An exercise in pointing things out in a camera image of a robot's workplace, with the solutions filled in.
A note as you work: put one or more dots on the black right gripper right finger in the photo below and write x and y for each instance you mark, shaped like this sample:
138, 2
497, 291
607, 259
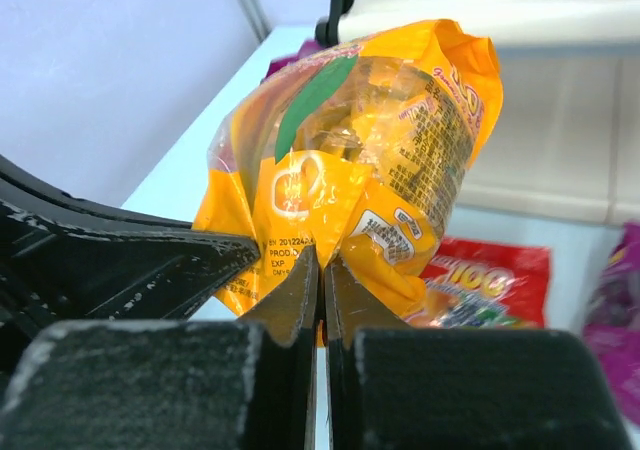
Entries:
393, 386

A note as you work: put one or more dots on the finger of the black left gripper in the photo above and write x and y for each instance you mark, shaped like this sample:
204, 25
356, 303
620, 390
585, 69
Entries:
66, 258

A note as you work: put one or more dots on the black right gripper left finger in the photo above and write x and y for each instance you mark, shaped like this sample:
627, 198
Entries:
167, 384

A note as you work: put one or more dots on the red fruit gummy bag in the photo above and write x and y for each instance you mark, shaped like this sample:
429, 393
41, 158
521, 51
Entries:
484, 284

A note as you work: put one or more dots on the orange mango gummy bag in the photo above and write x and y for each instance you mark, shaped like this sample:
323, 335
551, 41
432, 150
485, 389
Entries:
358, 151

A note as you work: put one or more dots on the beige three-tier shelf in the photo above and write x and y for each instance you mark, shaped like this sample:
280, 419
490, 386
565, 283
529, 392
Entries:
567, 142

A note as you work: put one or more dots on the purple grape gummy bag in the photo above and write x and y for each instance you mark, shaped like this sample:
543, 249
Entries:
611, 327
309, 47

